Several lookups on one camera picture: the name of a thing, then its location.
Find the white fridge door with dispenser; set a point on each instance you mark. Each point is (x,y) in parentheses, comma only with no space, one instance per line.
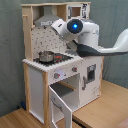
(90,79)

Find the white oven door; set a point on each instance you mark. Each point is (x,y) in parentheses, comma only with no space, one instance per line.
(55,100)

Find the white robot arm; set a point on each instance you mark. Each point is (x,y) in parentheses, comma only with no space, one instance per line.
(87,33)

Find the small metal pot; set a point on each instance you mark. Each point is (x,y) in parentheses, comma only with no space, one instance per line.
(46,56)

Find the wooden toy kitchen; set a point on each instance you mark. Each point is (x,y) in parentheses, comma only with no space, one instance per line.
(39,78)

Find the toy microwave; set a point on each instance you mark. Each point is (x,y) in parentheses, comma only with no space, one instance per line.
(81,10)

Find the black toy stovetop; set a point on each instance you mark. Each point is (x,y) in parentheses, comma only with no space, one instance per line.
(58,58)

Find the right red stove knob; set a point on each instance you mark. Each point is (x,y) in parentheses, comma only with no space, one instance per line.
(74,69)

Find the grey range hood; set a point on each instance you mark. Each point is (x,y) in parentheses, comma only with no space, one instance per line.
(45,15)

